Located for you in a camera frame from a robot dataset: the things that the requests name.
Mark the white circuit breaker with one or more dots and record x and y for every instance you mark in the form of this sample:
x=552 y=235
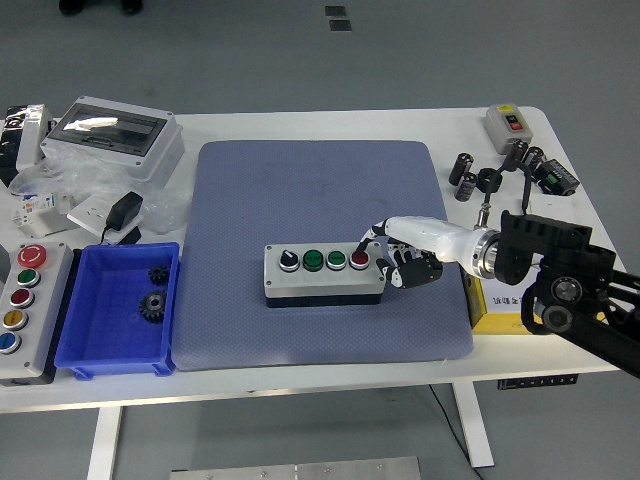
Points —
x=40 y=220

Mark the dark cylindrical capacitor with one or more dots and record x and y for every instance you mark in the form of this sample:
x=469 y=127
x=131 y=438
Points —
x=536 y=156
x=515 y=152
x=466 y=187
x=461 y=170

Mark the black module with green terminal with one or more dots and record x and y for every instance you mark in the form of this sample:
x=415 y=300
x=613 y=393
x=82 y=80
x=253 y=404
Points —
x=557 y=177

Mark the black hex nut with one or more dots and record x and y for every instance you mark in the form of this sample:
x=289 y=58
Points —
x=484 y=181

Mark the white table leg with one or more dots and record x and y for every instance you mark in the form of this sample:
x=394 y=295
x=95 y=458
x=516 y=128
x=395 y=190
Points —
x=102 y=445
x=472 y=425

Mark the black shoe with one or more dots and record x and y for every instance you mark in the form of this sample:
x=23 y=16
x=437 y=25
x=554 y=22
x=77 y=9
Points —
x=132 y=5
x=72 y=6

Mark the grey five-button control station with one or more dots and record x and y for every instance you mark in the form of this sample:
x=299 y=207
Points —
x=45 y=310

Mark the grey enclosure with clear lid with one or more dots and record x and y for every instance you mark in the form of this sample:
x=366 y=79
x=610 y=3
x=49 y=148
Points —
x=150 y=165

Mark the grey four-button control box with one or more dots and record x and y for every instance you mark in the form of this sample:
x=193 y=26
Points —
x=320 y=285

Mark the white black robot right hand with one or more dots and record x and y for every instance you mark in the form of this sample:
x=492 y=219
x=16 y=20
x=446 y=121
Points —
x=425 y=235

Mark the small black bevel gear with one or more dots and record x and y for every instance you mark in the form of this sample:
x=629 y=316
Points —
x=158 y=275

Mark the black shiny foil packet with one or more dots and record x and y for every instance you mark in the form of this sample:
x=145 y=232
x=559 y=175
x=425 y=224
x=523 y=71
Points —
x=7 y=150

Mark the grey metal plate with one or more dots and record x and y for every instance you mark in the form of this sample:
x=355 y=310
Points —
x=300 y=470

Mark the black table control panel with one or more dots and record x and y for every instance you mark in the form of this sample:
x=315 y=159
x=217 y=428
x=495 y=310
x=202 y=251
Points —
x=537 y=381

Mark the large black bevel gear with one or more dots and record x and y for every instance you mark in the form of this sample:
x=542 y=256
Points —
x=153 y=306

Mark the blue plastic bin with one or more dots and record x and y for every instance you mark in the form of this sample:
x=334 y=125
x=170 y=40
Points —
x=115 y=330

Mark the blue-grey rubber mat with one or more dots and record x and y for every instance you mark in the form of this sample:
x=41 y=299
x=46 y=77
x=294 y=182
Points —
x=250 y=200

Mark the white and yellow cardboard box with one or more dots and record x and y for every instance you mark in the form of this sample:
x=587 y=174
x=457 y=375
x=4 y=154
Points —
x=492 y=317

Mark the white wall socket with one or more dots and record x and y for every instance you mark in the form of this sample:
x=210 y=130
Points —
x=87 y=212

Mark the dark floor plate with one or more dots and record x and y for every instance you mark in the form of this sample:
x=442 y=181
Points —
x=340 y=25
x=335 y=11

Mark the grey two-button switch box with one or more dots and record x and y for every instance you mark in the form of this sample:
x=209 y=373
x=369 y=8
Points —
x=500 y=135

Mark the black power adapter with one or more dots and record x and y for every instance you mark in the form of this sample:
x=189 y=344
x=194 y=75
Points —
x=125 y=210

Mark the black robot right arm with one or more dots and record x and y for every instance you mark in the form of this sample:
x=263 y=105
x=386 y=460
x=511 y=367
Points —
x=550 y=250

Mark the clear plastic bag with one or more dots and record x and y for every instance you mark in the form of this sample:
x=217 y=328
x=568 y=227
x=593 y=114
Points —
x=80 y=175

